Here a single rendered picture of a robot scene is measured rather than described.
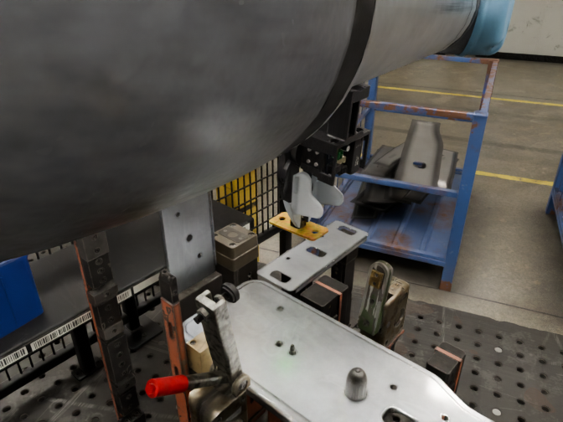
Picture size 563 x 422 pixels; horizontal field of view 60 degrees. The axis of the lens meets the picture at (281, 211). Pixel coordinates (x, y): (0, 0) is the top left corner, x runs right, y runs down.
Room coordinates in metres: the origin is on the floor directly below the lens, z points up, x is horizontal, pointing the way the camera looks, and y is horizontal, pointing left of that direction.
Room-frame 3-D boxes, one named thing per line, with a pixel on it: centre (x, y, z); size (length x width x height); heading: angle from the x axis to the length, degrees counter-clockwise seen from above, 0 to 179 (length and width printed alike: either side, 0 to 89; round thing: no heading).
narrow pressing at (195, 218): (0.78, 0.17, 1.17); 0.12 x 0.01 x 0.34; 139
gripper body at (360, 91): (0.57, -0.05, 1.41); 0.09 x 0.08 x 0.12; 49
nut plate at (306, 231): (0.60, -0.02, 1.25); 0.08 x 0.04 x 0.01; 49
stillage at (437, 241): (2.71, -0.75, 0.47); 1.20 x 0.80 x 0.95; 157
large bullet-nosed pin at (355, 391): (0.52, -0.11, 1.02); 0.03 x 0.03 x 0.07
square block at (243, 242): (0.88, 0.10, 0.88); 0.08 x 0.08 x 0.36; 49
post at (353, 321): (0.99, -0.15, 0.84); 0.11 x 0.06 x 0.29; 139
